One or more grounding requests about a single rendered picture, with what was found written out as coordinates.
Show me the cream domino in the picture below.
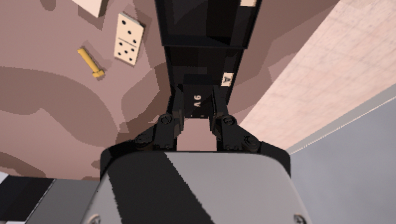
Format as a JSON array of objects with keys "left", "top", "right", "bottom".
[{"left": 114, "top": 12, "right": 145, "bottom": 65}]

